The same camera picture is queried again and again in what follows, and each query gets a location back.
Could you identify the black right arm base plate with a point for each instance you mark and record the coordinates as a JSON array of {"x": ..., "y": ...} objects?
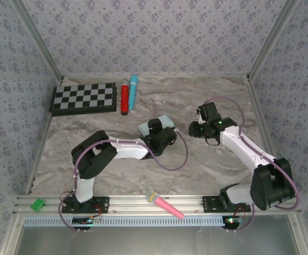
[{"x": 209, "y": 204}]

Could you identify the aluminium frame post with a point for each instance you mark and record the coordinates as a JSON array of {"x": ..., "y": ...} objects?
[
  {"x": 38, "y": 40},
  {"x": 272, "y": 40}
]

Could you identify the green toy block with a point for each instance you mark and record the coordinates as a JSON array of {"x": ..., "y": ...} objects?
[{"x": 38, "y": 204}]

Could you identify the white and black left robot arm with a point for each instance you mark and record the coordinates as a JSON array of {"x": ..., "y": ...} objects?
[{"x": 95, "y": 156}]

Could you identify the aluminium side rail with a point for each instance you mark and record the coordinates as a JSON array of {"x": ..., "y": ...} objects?
[
  {"x": 41, "y": 148},
  {"x": 265, "y": 127}
]

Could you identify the pink toy microphone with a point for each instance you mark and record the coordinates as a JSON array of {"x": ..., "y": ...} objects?
[{"x": 164, "y": 205}]

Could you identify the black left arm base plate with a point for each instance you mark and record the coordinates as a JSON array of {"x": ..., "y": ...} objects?
[{"x": 102, "y": 204}]

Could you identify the teal blue marker pen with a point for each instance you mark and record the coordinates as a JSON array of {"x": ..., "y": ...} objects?
[{"x": 133, "y": 90}]

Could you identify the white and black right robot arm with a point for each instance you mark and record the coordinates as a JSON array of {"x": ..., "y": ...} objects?
[{"x": 270, "y": 186}]

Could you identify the small circuit board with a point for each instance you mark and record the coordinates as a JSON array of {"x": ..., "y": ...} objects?
[
  {"x": 232, "y": 221},
  {"x": 86, "y": 220}
]

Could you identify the light blue paper box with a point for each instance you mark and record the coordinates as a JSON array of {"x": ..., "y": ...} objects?
[{"x": 167, "y": 121}]

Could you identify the black and grey chessboard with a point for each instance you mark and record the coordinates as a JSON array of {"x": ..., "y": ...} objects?
[{"x": 83, "y": 98}]

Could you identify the aluminium mounting rail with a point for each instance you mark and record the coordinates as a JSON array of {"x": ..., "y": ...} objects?
[{"x": 132, "y": 203}]

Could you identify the red glitter tube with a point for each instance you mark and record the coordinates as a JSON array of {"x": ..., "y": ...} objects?
[{"x": 124, "y": 98}]

